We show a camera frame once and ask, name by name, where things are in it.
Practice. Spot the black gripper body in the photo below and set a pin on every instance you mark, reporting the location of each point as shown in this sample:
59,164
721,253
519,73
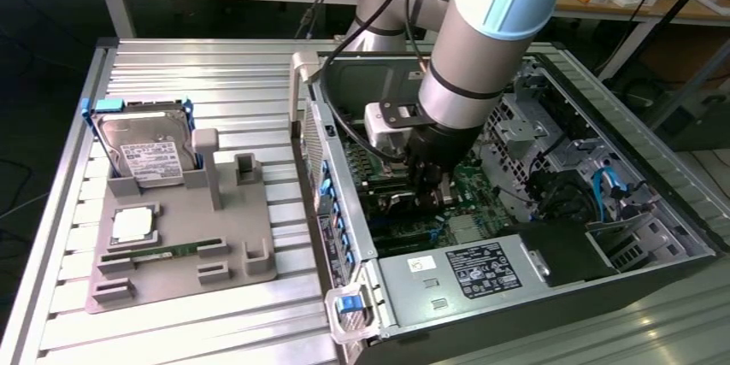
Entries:
442,145

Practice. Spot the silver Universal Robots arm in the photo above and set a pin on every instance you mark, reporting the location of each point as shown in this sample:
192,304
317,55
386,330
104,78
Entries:
485,61

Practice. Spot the green motherboard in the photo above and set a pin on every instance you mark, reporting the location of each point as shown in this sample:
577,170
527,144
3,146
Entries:
473,185

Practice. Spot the black RAM stick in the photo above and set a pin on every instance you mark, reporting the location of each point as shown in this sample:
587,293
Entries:
382,187

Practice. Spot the silver chipset heat sink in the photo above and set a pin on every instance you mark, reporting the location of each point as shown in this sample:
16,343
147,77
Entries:
467,230

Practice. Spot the perforated metal disk bay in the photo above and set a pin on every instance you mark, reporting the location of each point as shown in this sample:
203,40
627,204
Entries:
525,138

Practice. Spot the grey power supply unit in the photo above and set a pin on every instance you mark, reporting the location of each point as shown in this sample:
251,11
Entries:
422,288

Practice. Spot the black plastic fan shroud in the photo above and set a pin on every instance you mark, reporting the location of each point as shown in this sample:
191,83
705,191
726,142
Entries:
565,249

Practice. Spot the blue case latch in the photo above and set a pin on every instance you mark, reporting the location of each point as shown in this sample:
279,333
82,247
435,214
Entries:
347,303

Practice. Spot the open black PC case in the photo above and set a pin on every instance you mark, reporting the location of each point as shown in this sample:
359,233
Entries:
570,318

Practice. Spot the dark equipment case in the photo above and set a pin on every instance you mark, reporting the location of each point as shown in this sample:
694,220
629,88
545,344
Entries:
701,125

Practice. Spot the grey slanted metal pole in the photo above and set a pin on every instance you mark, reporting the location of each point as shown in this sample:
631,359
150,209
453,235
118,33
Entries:
692,83

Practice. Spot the grey parts rack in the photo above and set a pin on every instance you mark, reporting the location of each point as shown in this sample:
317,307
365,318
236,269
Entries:
183,279

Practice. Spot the green RAM stick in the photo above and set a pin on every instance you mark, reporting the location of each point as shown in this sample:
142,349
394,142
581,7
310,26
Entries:
166,251

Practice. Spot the hard disk in blue caddy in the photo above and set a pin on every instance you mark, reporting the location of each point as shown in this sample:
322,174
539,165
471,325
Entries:
143,151

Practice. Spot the silver CPU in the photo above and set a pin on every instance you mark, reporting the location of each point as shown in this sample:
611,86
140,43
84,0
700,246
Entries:
132,225

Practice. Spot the black slanted pole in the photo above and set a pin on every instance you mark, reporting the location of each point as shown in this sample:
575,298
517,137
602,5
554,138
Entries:
681,4

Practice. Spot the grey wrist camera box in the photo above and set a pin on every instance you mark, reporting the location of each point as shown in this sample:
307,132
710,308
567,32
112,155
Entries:
382,134

